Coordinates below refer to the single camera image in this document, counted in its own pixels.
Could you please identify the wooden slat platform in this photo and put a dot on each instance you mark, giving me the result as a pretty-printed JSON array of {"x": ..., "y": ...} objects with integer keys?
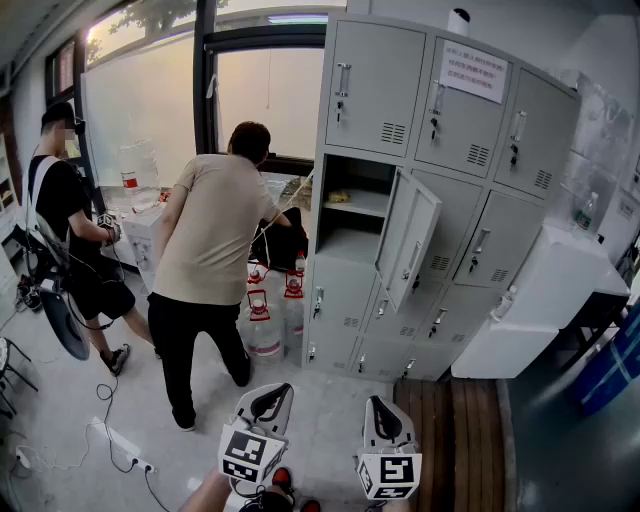
[{"x": 450, "y": 440}]

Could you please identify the red window sign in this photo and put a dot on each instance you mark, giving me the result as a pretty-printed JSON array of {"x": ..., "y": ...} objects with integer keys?
[{"x": 66, "y": 67}]

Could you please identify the person's left red black shoe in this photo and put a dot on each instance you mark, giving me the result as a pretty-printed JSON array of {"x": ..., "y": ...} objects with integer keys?
[{"x": 281, "y": 479}]

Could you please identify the white water dispenser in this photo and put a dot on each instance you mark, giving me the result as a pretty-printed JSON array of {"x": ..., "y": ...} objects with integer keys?
[{"x": 142, "y": 240}]

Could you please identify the green label plastic bottle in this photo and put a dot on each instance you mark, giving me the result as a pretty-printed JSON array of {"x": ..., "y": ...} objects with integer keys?
[{"x": 586, "y": 215}]

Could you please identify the white paper notice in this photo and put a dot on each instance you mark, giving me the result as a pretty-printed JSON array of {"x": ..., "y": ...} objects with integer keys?
[{"x": 472, "y": 72}]

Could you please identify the person's left forearm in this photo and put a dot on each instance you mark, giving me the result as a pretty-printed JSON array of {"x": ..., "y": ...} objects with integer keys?
[{"x": 205, "y": 492}]

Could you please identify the grey metal locker cabinet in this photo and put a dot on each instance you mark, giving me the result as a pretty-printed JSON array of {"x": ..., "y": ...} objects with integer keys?
[{"x": 370, "y": 85}]

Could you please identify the black window frame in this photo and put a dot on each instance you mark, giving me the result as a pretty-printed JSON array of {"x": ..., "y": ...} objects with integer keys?
[{"x": 202, "y": 75}]

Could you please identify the black locker keys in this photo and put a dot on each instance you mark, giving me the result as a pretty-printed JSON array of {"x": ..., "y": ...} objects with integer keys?
[
  {"x": 339, "y": 111},
  {"x": 434, "y": 130}
]

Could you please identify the white cylinder device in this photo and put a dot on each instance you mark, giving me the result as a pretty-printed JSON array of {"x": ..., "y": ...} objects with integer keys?
[{"x": 458, "y": 21}]

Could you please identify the white power strip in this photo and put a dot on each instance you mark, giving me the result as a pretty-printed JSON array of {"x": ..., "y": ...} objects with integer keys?
[{"x": 142, "y": 465}]

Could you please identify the white cloth strip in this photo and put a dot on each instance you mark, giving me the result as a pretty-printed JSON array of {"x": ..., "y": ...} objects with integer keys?
[{"x": 213, "y": 87}]

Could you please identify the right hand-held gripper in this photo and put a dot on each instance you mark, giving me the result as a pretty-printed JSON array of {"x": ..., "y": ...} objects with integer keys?
[{"x": 392, "y": 472}]

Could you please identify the black metal stool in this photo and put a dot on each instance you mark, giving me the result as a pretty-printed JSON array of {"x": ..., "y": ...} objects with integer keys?
[{"x": 10, "y": 370}]

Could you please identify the locker door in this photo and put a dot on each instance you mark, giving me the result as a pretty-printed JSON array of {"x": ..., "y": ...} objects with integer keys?
[{"x": 407, "y": 235}]

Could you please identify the white power adapter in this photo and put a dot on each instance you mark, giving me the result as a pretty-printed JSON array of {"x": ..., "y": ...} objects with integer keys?
[{"x": 23, "y": 457}]

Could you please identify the person's right red black shoe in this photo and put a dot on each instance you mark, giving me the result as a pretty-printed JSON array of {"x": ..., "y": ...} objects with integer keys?
[{"x": 310, "y": 506}]

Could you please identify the small clear plastic bottle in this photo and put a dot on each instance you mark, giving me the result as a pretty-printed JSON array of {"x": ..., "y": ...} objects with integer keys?
[{"x": 300, "y": 261}]

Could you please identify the black bag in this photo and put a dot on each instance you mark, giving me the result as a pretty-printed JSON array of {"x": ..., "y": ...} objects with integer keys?
[{"x": 287, "y": 245}]

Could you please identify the blue crate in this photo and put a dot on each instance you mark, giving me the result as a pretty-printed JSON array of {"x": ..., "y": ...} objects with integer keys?
[{"x": 610, "y": 360}]

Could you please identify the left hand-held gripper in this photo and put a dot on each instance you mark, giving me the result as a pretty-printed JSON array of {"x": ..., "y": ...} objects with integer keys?
[{"x": 250, "y": 450}]

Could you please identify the person's red black shoe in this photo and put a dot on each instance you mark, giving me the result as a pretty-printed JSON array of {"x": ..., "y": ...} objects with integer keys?
[
  {"x": 310, "y": 506},
  {"x": 281, "y": 479}
]

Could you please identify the large clear water bottle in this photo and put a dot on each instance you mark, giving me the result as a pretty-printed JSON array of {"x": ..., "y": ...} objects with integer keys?
[{"x": 140, "y": 170}]

